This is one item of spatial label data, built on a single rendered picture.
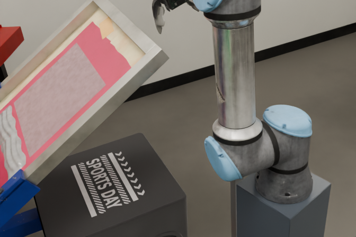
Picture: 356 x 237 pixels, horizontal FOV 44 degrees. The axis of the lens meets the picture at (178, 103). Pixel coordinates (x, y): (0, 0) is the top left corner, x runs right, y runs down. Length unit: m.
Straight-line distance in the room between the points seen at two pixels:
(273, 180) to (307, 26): 3.59
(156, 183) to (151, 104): 2.26
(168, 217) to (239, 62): 0.81
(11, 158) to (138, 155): 0.55
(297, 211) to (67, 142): 0.61
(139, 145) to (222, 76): 0.93
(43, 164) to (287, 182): 0.62
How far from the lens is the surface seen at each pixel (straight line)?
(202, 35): 3.98
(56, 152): 1.19
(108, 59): 1.35
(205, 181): 3.02
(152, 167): 1.70
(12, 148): 1.42
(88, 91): 1.31
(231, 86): 0.94
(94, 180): 1.69
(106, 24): 1.51
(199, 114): 3.66
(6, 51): 2.62
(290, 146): 1.08
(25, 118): 1.49
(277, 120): 1.07
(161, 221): 1.59
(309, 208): 1.22
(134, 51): 1.28
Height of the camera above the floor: 2.04
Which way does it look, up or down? 32 degrees down
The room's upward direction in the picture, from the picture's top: 5 degrees counter-clockwise
